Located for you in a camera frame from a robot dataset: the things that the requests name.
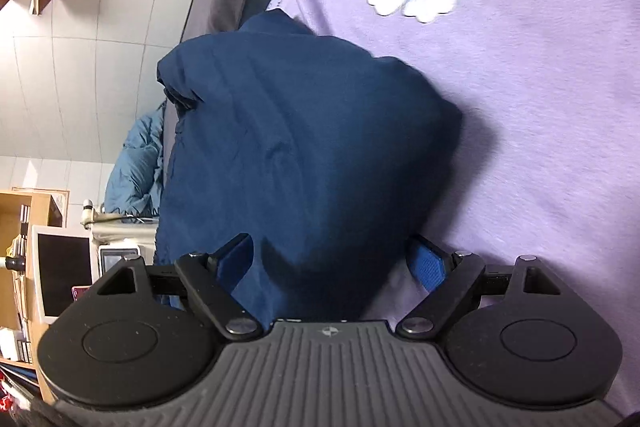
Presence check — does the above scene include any navy blue padded jacket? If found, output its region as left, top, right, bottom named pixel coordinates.
left=156, top=10, right=463, bottom=324

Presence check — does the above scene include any white machine with control knobs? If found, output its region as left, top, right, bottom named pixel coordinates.
left=80, top=199, right=158, bottom=281

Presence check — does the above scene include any light blue crumpled blanket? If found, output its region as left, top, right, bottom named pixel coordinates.
left=103, top=102, right=166, bottom=218

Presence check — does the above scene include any wooden desk shelf unit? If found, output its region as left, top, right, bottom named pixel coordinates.
left=1, top=191, right=65, bottom=404

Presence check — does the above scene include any purple floral bed sheet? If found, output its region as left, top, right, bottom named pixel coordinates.
left=271, top=0, right=639, bottom=413

